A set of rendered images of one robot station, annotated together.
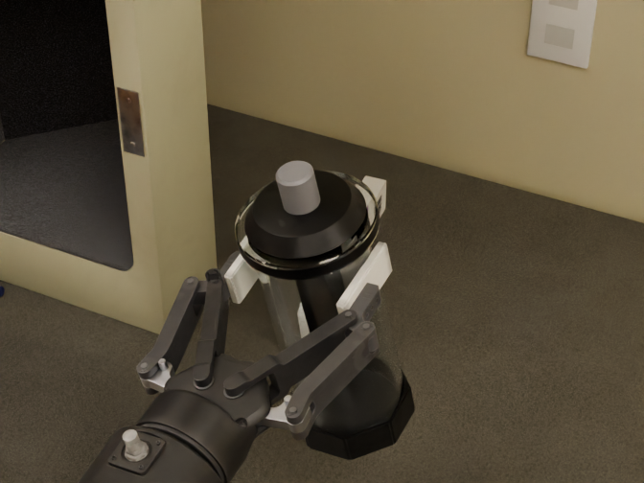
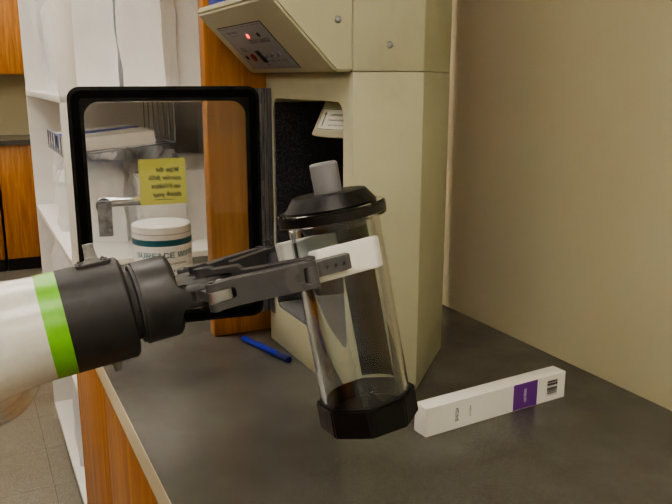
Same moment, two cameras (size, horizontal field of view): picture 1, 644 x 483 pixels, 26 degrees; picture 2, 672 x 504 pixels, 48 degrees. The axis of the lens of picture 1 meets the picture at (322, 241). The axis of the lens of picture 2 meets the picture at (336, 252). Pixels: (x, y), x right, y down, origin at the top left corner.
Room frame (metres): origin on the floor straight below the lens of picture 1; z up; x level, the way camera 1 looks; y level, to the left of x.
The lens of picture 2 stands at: (0.25, -0.44, 1.40)
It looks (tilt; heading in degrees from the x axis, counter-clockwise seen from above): 13 degrees down; 38
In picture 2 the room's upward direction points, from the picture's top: straight up
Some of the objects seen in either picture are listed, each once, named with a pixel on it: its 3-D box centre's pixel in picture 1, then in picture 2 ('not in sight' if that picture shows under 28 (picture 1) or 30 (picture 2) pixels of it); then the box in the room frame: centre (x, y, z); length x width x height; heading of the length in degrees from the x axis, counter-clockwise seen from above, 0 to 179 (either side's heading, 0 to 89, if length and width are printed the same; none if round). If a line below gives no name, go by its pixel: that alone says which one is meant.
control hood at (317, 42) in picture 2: not in sight; (267, 37); (1.07, 0.33, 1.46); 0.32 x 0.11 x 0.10; 64
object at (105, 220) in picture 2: not in sight; (105, 218); (0.95, 0.58, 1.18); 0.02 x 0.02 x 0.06; 57
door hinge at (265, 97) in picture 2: not in sight; (266, 203); (1.18, 0.44, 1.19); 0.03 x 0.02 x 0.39; 64
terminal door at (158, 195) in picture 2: not in sight; (171, 208); (1.05, 0.53, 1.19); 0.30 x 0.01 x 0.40; 147
